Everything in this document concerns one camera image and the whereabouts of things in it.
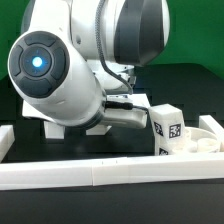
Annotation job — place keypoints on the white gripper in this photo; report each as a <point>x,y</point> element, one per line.
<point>134,118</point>

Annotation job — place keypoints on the white round stool seat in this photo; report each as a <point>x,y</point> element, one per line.
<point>188,140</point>

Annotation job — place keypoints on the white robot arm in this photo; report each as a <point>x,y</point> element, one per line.
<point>70,52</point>

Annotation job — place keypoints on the white marker sheet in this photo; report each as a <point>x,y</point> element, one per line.
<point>138,101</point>

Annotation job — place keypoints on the white U-shaped fence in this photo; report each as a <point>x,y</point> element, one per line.
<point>124,170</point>

